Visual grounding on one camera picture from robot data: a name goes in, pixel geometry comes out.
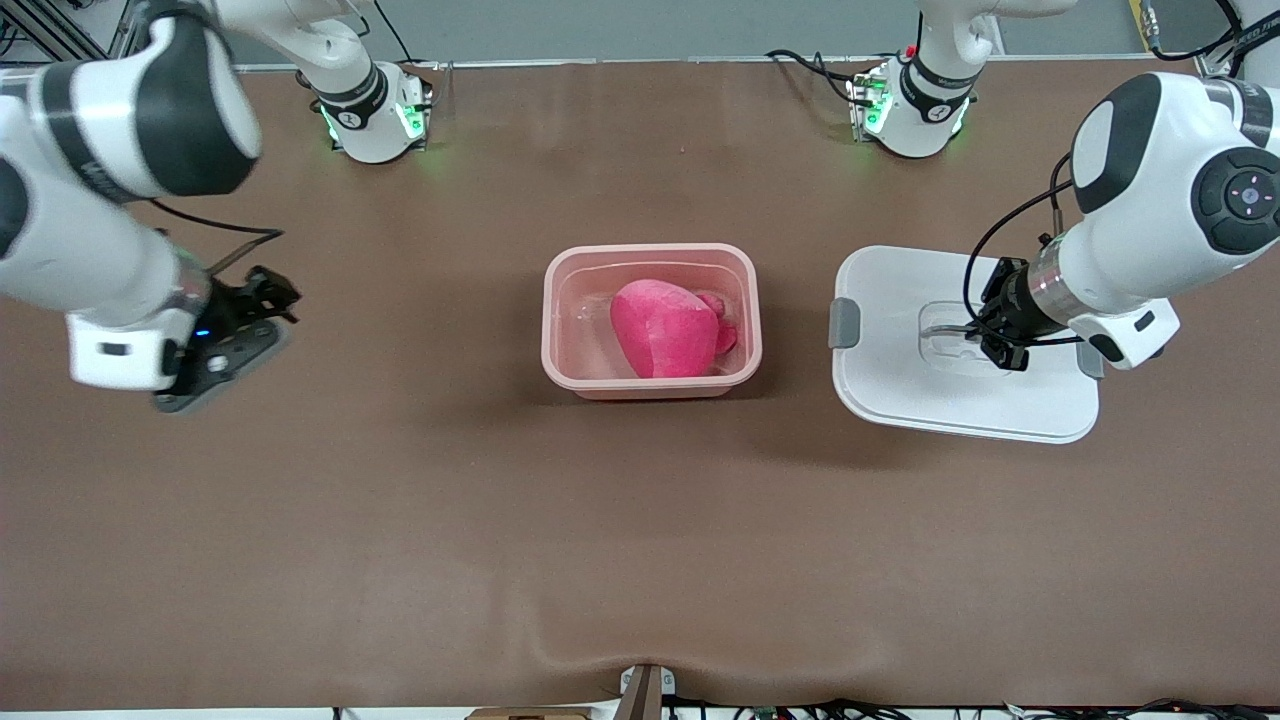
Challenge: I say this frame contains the black base power cable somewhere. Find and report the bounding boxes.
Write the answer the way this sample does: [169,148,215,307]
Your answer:
[375,0,429,71]
[765,48,863,106]

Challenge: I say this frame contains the pink plush toy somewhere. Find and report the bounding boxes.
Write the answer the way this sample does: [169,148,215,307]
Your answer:
[609,279,741,380]

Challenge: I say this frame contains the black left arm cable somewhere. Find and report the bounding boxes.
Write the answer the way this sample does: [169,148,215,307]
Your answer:
[962,150,1091,349]

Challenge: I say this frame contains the pink plastic storage box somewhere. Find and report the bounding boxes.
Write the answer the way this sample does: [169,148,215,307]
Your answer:
[541,243,764,402]

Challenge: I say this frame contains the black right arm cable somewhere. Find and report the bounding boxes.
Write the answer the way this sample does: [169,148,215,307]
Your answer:
[145,198,286,276]

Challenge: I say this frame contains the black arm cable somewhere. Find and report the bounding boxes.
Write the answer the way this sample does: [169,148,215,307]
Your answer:
[145,198,286,276]
[962,150,1091,349]

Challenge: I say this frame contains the brown table mat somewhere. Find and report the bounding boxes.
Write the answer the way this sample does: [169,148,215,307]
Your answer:
[0,55,1280,713]

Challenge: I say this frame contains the white box lid grey clips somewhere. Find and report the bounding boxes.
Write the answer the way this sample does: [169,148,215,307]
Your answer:
[828,245,1104,445]

